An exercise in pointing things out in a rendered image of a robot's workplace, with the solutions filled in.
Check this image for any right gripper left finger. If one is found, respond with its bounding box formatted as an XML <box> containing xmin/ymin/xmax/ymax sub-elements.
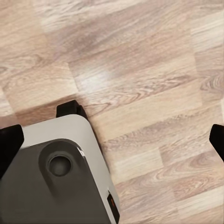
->
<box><xmin>0</xmin><ymin>124</ymin><xmax>24</xmax><ymax>180</ymax></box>

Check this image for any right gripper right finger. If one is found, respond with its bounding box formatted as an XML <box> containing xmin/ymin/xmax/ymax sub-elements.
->
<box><xmin>209</xmin><ymin>124</ymin><xmax>224</xmax><ymax>161</ymax></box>

